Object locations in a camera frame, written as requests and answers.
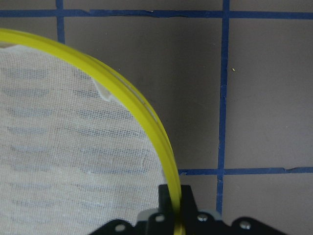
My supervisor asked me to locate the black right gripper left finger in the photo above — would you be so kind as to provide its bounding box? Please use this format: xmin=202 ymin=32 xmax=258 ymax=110
xmin=158 ymin=185 xmax=174 ymax=213

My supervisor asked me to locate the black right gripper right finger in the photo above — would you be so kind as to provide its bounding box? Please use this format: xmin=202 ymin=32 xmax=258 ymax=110
xmin=180 ymin=185 xmax=198 ymax=215

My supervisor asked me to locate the yellow steamer layer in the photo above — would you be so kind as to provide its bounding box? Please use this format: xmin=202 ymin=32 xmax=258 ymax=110
xmin=0 ymin=28 xmax=181 ymax=235

